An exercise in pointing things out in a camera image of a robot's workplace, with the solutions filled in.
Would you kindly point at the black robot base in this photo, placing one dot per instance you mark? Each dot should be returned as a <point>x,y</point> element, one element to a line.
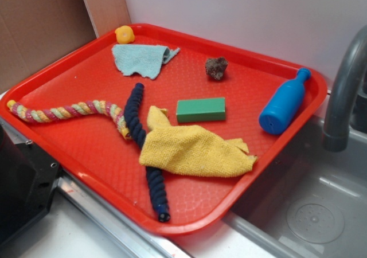
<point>29,176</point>

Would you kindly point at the yellow cloth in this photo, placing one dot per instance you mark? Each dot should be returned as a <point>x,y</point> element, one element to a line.
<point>192,150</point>

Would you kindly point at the light blue cloth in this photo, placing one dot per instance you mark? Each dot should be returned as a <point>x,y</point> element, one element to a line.
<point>145,60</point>

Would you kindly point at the green rectangular block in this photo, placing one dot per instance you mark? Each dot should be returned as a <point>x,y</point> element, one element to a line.
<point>201,110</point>

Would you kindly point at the red plastic tray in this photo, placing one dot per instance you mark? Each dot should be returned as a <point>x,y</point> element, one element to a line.
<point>91,149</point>

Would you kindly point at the brown rock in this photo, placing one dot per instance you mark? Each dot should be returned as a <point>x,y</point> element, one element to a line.
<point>215,67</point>

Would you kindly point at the small yellow rubber duck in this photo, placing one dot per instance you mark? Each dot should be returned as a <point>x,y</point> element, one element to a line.
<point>125,35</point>

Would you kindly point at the blue plastic bottle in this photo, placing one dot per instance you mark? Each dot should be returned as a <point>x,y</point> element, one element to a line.
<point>277,115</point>

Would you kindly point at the grey sink basin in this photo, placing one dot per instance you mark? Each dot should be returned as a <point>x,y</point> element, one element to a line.
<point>308,202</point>

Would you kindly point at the grey faucet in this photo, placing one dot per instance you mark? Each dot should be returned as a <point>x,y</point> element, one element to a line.
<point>347,104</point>

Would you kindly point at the brown cardboard panel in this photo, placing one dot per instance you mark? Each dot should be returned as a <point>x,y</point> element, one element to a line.
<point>36,33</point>

